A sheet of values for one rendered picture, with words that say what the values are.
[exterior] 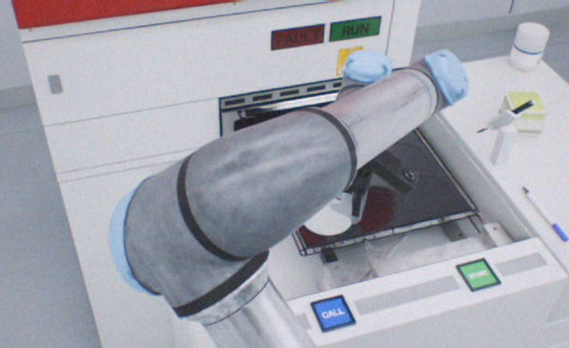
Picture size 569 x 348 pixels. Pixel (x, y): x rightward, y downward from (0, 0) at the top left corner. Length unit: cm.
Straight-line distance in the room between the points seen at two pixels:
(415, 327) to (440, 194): 36
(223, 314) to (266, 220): 13
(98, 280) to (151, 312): 22
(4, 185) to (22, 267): 44
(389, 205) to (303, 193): 75
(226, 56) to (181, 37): 11
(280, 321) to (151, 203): 18
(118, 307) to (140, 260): 120
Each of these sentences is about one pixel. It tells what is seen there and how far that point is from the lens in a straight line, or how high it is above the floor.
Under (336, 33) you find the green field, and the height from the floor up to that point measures 110.
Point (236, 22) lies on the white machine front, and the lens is 135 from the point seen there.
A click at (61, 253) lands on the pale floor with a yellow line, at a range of 249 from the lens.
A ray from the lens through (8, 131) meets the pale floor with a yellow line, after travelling 307.
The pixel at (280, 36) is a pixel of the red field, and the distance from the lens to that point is 139.
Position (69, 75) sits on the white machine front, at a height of 109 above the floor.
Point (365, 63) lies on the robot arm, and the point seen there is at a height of 127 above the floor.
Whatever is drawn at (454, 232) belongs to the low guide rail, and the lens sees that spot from 138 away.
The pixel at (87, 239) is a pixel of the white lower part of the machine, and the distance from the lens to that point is 166.
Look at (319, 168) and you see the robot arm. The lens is 60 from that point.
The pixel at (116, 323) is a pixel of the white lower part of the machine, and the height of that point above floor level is 28.
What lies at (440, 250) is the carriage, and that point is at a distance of 130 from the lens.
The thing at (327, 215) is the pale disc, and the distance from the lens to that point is 129.
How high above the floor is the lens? 183
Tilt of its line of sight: 41 degrees down
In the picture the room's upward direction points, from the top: 3 degrees clockwise
